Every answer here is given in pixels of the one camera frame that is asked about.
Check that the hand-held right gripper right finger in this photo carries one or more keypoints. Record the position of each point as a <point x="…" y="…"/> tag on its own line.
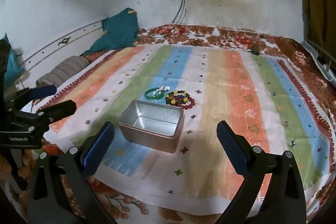
<point x="233" y="149"/>

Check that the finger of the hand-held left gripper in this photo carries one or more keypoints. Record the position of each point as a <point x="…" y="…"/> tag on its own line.
<point x="59" y="108"/>
<point x="43" y="90"/>

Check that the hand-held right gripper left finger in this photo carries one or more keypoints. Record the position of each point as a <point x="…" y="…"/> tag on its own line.
<point x="97" y="151"/>

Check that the silver metal tin box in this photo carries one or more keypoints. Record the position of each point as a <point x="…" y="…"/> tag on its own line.
<point x="153" y="124"/>

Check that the green bangle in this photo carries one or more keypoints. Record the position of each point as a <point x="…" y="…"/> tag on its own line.
<point x="147" y="94"/>

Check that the grey striped pillow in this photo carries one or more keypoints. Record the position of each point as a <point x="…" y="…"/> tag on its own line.
<point x="65" y="67"/>

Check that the white bed headboard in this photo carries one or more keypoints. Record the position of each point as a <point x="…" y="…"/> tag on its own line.
<point x="52" y="37"/>

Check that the striped pastel cloth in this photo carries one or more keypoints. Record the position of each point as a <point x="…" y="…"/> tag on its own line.
<point x="210" y="98"/>

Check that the teal cloth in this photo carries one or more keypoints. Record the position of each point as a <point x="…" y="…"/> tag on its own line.
<point x="118" y="29"/>

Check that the small black object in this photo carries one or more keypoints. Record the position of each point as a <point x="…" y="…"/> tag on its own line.
<point x="255" y="51"/>

